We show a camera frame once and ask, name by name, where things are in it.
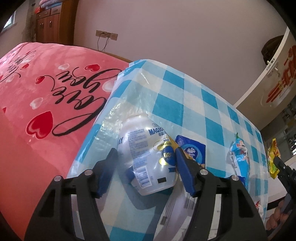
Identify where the person's right hand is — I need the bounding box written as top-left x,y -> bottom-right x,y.
266,200 -> 291,231

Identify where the red door paper decoration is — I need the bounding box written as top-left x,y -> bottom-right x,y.
266,45 -> 295,103

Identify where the wall power socket strip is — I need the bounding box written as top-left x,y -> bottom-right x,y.
95,30 -> 118,41

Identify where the white Magican refill pouch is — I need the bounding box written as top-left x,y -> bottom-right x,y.
117,113 -> 178,196

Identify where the blue cartoon snack bag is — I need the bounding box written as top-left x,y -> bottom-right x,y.
229,133 -> 250,189

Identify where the blue white checkered tablecloth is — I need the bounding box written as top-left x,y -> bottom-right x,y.
69,60 -> 268,240

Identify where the window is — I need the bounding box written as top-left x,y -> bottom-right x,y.
2,11 -> 16,31

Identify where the small blue tissue pack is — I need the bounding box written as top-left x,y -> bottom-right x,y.
175,135 -> 206,168

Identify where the folded blankets pile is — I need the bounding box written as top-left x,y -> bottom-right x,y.
39,0 -> 63,9

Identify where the yellow snack bag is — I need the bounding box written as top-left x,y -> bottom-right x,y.
267,138 -> 281,179

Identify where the brown wooden cabinet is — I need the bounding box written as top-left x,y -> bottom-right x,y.
35,0 -> 79,45

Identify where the pink heart bed blanket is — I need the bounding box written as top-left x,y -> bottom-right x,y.
1,42 -> 128,238

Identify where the grey flat plastic bag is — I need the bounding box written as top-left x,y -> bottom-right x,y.
145,178 -> 223,241

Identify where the silver door handle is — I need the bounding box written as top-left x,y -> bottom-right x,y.
266,59 -> 281,78

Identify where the white door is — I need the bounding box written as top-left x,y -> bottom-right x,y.
234,29 -> 295,130

